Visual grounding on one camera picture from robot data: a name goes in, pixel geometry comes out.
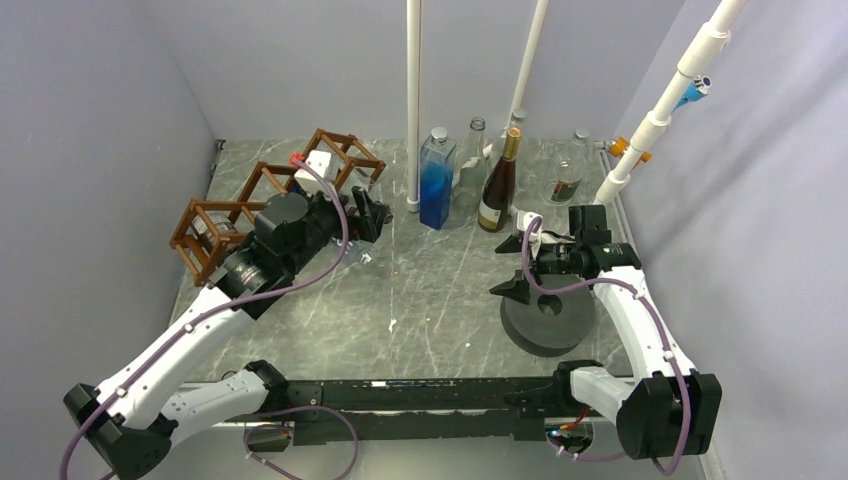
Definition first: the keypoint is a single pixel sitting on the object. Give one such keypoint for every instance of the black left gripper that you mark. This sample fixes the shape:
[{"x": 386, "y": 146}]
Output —
[{"x": 372, "y": 214}]

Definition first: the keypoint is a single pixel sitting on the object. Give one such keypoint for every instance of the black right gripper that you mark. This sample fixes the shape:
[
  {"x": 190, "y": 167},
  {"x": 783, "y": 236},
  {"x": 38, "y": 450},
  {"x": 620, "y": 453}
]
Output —
[{"x": 516, "y": 288}]

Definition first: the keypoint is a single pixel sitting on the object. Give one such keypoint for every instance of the dark wine bottle gold cap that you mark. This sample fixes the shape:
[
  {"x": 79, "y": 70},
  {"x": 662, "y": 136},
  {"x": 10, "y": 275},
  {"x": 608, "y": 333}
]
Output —
[{"x": 499, "y": 189}]

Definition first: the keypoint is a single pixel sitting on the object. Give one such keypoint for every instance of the tall clear bottle black label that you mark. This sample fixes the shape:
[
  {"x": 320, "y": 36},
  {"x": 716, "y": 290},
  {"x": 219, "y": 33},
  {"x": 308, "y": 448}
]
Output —
[{"x": 470, "y": 172}]

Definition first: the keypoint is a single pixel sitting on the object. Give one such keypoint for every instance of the clear bottle red black label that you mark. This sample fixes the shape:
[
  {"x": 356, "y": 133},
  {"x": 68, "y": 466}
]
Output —
[{"x": 517, "y": 120}]

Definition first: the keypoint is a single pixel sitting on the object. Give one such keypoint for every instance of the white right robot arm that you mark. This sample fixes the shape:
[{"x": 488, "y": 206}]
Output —
[{"x": 669, "y": 409}]

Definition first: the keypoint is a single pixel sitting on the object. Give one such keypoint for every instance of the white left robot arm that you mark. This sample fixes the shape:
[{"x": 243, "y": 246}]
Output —
[{"x": 135, "y": 417}]

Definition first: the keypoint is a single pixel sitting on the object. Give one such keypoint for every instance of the blue label clear bottle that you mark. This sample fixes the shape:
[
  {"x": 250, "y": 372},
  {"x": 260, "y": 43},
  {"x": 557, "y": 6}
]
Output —
[{"x": 356, "y": 251}]

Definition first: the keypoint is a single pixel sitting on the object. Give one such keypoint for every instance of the clear bottle black cap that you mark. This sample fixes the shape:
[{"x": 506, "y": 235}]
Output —
[{"x": 350, "y": 175}]

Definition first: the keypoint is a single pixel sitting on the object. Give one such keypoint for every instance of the dark bottle silver cap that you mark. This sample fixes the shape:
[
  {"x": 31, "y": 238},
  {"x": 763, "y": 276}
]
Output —
[{"x": 228, "y": 237}]

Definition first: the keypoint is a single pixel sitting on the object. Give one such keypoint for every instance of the brown wooden wine rack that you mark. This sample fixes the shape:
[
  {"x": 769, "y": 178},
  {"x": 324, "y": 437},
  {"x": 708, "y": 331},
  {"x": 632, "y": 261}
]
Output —
[{"x": 218, "y": 218}]

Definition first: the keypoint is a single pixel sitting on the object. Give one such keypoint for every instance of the black round perforated speaker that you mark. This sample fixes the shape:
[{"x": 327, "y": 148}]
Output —
[{"x": 550, "y": 326}]

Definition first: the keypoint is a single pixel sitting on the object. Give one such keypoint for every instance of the orange clip on pipe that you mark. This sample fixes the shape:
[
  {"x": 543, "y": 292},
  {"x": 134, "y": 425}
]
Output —
[{"x": 619, "y": 145}]

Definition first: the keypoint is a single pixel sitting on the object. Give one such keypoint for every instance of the blue clip on pipe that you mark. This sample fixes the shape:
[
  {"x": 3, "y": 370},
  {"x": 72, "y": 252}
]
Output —
[{"x": 697, "y": 89}]

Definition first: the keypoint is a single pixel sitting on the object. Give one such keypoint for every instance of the clear bottle by right wall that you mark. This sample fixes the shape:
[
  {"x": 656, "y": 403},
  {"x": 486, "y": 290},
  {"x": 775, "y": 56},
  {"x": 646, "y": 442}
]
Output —
[{"x": 568, "y": 169}]

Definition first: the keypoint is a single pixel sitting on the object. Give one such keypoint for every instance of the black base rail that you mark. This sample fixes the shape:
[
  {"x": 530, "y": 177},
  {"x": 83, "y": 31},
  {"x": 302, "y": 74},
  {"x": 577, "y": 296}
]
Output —
[{"x": 520, "y": 408}]

